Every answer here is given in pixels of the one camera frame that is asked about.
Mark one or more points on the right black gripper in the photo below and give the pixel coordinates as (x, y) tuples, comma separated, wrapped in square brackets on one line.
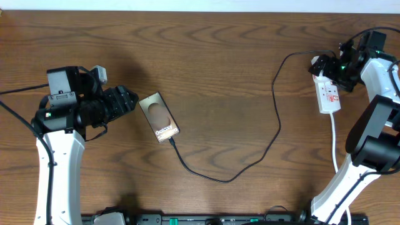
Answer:
[(327, 72)]

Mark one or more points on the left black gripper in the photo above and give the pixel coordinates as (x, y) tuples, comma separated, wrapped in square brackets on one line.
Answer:
[(115, 102)]

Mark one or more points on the white power strip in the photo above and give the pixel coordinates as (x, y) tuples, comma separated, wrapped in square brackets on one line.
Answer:
[(327, 95)]

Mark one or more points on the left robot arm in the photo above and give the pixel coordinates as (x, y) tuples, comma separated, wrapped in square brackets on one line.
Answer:
[(76, 101)]

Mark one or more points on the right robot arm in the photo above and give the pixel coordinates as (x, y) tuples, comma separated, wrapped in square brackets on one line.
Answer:
[(370, 152)]

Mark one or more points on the white USB charger adapter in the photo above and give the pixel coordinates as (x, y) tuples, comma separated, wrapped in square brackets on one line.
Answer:
[(314, 59)]

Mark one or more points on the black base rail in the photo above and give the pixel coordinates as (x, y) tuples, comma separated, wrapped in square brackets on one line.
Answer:
[(157, 219)]

